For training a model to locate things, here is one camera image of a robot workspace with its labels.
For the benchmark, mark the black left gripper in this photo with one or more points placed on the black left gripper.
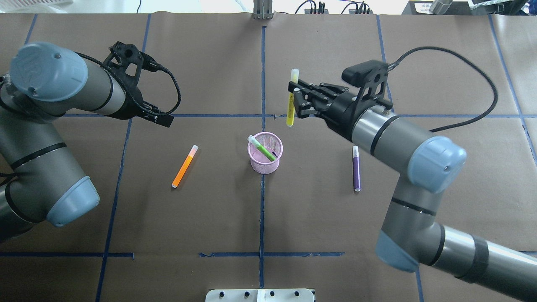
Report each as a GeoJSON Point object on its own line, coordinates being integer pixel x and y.
{"type": "Point", "coordinates": [133, 104]}

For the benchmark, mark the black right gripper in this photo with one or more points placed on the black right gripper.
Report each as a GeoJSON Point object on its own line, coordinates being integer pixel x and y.
{"type": "Point", "coordinates": [342, 111]}

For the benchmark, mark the yellow highlighter pen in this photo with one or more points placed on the yellow highlighter pen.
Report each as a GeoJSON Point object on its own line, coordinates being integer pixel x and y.
{"type": "Point", "coordinates": [294, 76]}

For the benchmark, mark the orange highlighter pen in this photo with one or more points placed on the orange highlighter pen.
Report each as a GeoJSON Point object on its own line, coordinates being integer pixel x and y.
{"type": "Point", "coordinates": [185, 165]}

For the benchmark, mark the green highlighter pen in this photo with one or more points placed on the green highlighter pen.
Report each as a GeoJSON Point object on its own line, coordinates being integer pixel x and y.
{"type": "Point", "coordinates": [261, 148]}

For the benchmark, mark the purple highlighter pen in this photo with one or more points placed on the purple highlighter pen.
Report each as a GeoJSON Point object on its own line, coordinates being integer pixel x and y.
{"type": "Point", "coordinates": [356, 169]}

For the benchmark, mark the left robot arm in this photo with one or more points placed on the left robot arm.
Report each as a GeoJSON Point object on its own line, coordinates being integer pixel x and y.
{"type": "Point", "coordinates": [43, 83]}

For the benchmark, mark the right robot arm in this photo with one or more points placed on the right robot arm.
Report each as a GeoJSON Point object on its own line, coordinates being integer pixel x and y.
{"type": "Point", "coordinates": [427, 165]}

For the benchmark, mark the pink mesh pen holder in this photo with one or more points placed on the pink mesh pen holder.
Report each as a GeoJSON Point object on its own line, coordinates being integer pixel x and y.
{"type": "Point", "coordinates": [259, 162]}

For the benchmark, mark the white mounting pole with base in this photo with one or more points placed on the white mounting pole with base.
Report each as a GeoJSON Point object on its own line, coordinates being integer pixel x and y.
{"type": "Point", "coordinates": [261, 295]}

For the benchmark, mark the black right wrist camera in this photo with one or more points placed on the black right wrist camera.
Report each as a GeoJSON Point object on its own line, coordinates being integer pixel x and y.
{"type": "Point", "coordinates": [371, 79]}

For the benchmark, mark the aluminium frame post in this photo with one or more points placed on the aluminium frame post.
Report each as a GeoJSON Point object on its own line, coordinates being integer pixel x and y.
{"type": "Point", "coordinates": [263, 9]}

